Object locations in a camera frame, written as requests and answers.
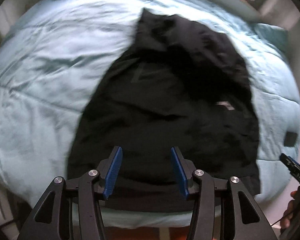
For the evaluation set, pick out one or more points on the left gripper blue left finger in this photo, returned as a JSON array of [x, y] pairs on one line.
[[109, 170]]

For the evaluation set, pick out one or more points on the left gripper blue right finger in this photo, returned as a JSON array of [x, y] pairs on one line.
[[183, 170]]

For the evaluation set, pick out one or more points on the black hooded jacket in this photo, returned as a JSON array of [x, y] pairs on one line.
[[179, 84]]

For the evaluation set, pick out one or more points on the person's right hand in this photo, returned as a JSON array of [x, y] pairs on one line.
[[290, 221]]

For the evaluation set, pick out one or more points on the small black object on bed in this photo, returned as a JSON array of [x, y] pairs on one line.
[[290, 139]]

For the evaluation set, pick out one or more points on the teal pillow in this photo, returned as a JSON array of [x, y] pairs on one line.
[[273, 35]]

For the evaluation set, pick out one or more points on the light teal bed comforter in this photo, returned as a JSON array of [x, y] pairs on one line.
[[53, 59]]

